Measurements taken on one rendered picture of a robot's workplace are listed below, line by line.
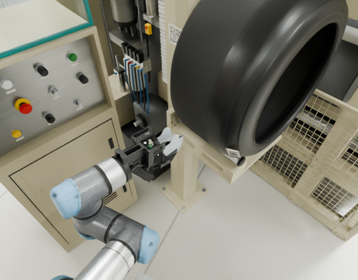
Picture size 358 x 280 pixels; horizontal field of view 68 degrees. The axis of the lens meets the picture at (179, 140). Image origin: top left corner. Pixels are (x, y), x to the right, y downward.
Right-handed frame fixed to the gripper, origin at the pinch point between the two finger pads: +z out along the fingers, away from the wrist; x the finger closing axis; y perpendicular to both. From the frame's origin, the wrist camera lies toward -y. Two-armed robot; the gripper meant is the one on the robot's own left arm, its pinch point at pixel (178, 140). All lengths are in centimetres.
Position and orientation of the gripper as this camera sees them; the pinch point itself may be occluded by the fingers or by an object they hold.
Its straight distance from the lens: 75.4
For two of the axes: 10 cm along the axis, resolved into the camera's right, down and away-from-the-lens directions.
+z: 7.3, -4.3, 5.3
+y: 0.9, -7.1, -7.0
